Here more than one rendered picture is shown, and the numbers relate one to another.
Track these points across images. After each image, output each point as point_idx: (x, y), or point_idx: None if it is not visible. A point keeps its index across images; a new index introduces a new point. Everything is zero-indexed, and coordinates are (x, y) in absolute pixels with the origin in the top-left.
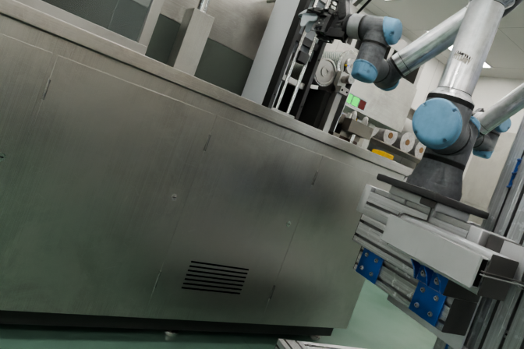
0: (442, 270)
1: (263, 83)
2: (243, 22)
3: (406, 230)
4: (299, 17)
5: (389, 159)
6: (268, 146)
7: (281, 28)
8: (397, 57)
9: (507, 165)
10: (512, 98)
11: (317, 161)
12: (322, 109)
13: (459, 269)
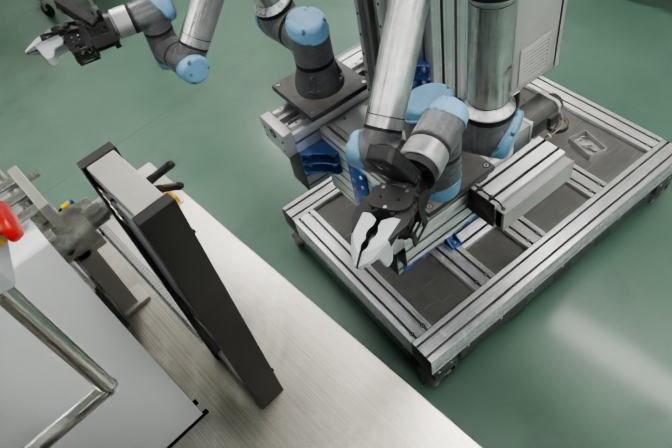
0: (554, 189)
1: (137, 424)
2: None
3: (522, 205)
4: (212, 281)
5: (173, 192)
6: None
7: (37, 367)
8: (401, 123)
9: None
10: None
11: None
12: (101, 291)
13: (564, 178)
